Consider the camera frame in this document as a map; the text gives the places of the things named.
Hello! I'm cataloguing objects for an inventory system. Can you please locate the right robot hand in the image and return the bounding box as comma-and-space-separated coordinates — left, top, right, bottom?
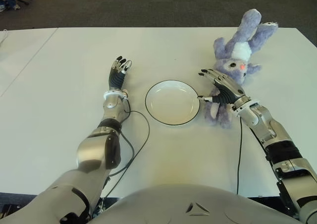
197, 69, 246, 106

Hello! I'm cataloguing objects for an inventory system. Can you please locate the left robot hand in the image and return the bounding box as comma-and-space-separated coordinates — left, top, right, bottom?
108, 56, 133, 90

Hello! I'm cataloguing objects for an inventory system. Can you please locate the purple plush bunny doll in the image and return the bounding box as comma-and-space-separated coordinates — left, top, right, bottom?
203, 8, 278, 130

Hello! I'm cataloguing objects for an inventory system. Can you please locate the white plate with black rim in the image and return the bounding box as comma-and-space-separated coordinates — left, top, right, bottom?
145, 79, 201, 126

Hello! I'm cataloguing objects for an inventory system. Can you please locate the grey robot torso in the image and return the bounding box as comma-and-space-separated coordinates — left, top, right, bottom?
89, 183, 300, 224

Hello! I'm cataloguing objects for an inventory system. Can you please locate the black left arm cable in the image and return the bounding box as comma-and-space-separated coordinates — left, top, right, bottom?
99, 99, 151, 200

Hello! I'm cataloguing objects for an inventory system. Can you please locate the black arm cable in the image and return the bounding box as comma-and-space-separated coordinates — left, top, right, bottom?
99, 99, 151, 200
236, 116, 243, 195

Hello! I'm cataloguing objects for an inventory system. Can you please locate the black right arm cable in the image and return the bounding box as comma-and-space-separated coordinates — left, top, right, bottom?
236, 116, 243, 195

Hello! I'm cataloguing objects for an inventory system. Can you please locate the thin white cable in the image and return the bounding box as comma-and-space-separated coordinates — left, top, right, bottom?
0, 29, 8, 49

